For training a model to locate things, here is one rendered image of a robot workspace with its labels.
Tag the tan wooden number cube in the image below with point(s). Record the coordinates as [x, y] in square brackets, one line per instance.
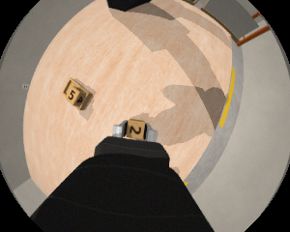
[135, 129]
[75, 96]

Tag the tan wooden tray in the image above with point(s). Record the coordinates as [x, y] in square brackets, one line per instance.
[72, 82]

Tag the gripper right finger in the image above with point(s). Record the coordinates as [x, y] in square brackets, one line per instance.
[150, 134]

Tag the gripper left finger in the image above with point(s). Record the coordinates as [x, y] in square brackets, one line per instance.
[118, 130]

